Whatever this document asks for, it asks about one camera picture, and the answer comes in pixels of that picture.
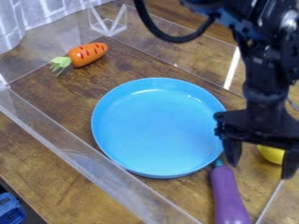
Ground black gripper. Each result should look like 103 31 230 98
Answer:
214 86 299 179

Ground yellow toy lemon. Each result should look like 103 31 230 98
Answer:
258 145 285 165

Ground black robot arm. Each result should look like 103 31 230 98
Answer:
182 0 299 179

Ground blue round tray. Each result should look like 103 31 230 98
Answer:
91 78 226 179

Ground purple toy eggplant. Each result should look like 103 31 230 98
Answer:
210 159 253 224

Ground orange toy carrot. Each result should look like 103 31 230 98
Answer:
51 42 109 75

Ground blue plastic box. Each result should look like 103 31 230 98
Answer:
0 192 27 224

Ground white checkered curtain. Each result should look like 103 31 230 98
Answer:
0 0 114 54

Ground clear acrylic enclosure wall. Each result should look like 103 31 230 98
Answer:
0 0 299 224

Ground black corrugated cable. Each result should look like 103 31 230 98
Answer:
133 0 215 44

